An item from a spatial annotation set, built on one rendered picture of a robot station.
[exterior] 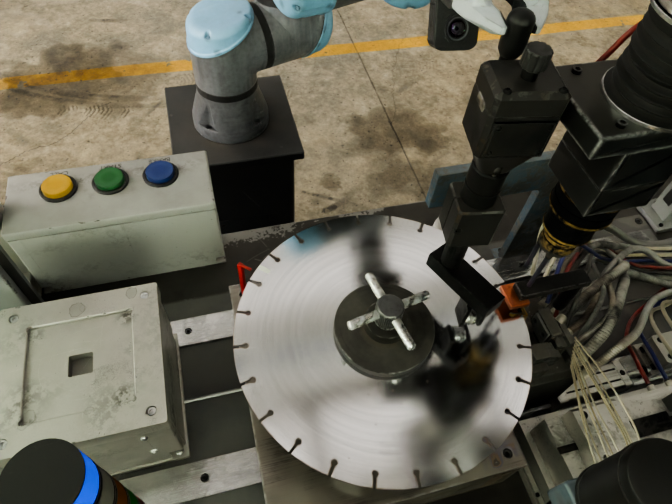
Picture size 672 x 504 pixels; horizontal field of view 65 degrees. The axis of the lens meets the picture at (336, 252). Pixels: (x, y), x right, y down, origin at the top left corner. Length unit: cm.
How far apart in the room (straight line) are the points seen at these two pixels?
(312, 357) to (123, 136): 181
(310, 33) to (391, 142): 123
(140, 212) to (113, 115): 163
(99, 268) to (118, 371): 26
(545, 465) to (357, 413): 28
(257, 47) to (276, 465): 68
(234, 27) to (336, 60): 168
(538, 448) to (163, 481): 47
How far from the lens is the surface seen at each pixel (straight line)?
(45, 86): 263
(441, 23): 56
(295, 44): 102
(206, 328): 81
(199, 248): 84
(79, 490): 34
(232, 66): 98
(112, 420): 63
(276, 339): 58
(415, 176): 209
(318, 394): 55
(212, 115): 105
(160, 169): 81
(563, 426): 71
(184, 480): 74
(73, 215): 80
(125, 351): 66
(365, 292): 60
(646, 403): 78
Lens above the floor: 147
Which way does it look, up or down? 54 degrees down
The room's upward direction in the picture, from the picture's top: 6 degrees clockwise
